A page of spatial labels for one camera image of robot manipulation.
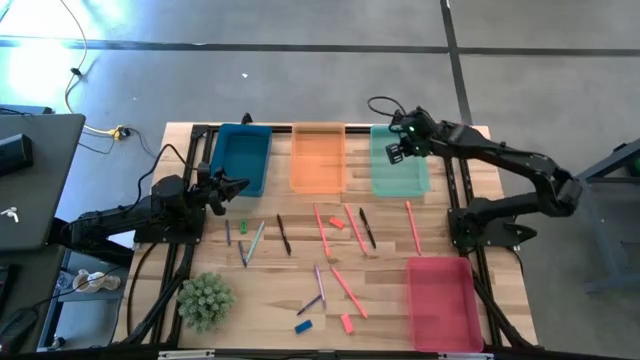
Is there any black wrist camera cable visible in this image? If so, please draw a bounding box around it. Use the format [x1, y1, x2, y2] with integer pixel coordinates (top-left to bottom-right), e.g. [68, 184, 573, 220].
[367, 96, 409, 121]

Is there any orange plastic bin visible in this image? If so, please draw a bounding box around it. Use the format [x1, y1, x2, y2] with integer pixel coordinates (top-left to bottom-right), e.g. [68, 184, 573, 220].
[289, 122, 347, 195]

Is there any grey metal table frame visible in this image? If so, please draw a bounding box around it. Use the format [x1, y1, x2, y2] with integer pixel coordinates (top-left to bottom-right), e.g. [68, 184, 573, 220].
[551, 137, 640, 296]

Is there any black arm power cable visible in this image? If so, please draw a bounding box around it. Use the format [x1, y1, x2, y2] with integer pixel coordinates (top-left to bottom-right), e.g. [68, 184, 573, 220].
[133, 143, 199, 214]

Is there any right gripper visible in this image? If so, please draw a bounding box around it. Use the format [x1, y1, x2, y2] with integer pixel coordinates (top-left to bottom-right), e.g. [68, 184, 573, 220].
[385, 106, 439, 165]

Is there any white rounded object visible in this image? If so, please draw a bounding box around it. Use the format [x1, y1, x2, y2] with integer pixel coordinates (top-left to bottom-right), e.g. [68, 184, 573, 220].
[72, 268, 122, 294]

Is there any teal plastic bin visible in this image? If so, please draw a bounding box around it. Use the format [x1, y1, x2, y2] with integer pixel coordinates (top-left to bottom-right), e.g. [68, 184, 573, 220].
[369, 124, 432, 199]

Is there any small green artificial plant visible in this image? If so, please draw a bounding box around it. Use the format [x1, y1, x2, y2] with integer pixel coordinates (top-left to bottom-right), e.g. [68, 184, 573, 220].
[176, 271, 237, 333]

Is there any blue plastic bin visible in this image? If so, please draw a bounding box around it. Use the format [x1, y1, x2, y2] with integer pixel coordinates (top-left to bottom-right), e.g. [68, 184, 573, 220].
[209, 123, 274, 198]

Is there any black side desk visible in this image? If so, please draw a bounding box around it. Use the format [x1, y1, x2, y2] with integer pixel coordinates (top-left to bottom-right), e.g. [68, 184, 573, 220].
[0, 102, 136, 360]

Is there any purple translucent pen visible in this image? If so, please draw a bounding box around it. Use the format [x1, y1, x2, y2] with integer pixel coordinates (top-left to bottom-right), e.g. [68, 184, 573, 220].
[313, 263, 328, 310]

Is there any pink plastic bin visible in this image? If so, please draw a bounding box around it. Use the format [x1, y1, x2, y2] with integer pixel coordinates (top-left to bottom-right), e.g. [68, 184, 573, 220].
[405, 256, 485, 354]

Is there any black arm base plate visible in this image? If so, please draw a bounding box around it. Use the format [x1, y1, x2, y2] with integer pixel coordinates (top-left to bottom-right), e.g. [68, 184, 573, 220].
[447, 206, 539, 250]
[133, 207, 207, 246]

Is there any grey laptop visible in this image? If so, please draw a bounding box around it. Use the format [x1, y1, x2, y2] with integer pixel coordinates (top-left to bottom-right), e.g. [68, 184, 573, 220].
[0, 113, 87, 251]

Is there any pink pencil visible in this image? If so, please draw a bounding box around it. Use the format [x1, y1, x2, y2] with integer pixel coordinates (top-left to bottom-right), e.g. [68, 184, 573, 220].
[313, 203, 332, 258]
[343, 203, 369, 256]
[404, 200, 423, 257]
[330, 265, 369, 320]

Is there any cream floor cable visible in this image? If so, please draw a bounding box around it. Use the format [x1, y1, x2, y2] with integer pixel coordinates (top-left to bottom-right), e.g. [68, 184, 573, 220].
[58, 0, 121, 137]

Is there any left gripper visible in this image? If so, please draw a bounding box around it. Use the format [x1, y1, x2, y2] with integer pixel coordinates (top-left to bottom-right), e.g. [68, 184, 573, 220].
[192, 162, 251, 218]

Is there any black box device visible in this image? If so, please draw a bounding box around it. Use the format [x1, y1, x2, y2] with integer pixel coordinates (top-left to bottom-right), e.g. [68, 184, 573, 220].
[0, 133, 35, 176]

